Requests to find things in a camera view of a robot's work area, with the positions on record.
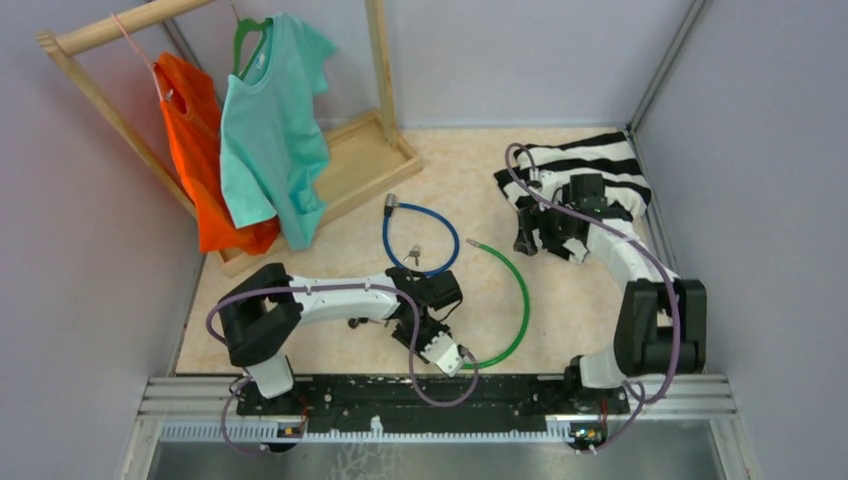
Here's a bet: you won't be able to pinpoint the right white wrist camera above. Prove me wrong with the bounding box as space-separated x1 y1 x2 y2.
525 167 552 208

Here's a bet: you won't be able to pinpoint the pink hanger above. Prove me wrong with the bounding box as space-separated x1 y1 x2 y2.
110 13 171 102

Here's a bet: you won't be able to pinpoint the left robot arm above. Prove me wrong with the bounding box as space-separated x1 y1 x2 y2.
207 263 464 414

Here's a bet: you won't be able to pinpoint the black keys bunch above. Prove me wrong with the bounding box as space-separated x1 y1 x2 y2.
347 318 386 329

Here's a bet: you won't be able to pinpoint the green hanger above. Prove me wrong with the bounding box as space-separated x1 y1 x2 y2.
231 15 274 77

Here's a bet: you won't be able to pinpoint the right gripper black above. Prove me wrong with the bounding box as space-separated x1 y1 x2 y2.
513 194 577 256

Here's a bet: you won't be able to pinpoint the blue cable lock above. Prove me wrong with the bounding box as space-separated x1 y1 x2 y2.
381 193 461 277

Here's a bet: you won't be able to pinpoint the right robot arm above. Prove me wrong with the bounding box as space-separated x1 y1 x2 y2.
515 168 707 412

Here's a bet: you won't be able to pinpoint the wooden clothes rack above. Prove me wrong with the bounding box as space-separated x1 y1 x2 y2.
36 0 424 278

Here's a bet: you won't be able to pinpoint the orange garment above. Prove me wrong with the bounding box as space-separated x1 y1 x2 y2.
153 53 279 255

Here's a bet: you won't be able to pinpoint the black white striped cloth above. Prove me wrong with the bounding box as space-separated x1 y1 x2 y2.
493 131 653 263

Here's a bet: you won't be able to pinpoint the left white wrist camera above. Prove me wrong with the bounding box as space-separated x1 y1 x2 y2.
420 332 465 377

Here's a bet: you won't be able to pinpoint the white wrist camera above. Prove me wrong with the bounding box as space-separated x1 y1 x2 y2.
525 167 552 208
420 332 465 377

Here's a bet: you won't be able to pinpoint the teal t-shirt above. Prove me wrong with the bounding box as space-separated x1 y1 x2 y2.
220 12 336 250

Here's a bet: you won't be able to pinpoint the green cable lock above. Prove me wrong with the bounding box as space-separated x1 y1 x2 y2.
459 238 531 369

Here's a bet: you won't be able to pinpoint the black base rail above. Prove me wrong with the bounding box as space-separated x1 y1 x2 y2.
236 374 630 434

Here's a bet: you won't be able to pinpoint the silver blue lock keys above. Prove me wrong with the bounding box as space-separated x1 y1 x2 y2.
402 244 421 267

